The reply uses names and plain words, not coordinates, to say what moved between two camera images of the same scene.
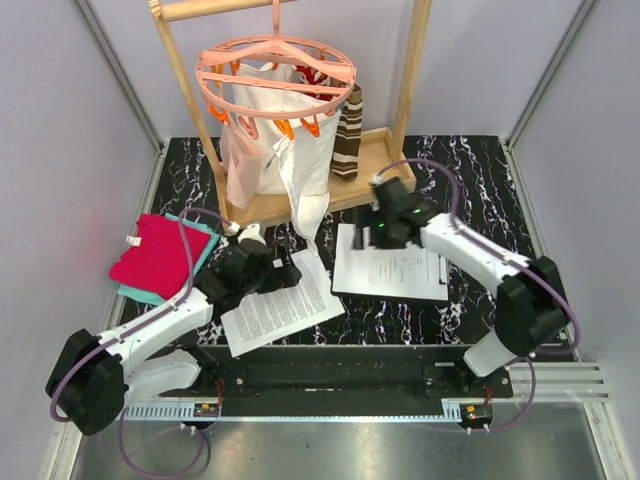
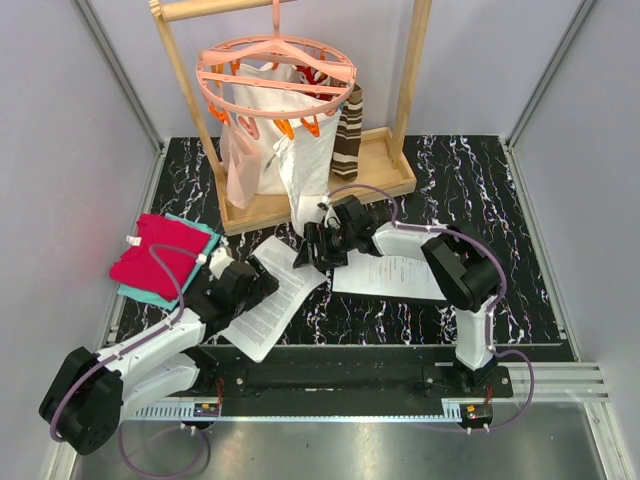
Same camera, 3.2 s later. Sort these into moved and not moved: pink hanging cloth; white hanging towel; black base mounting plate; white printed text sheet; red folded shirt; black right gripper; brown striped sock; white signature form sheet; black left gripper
Moved: black right gripper; black left gripper; white printed text sheet
Not moved: black base mounting plate; pink hanging cloth; brown striped sock; white hanging towel; red folded shirt; white signature form sheet
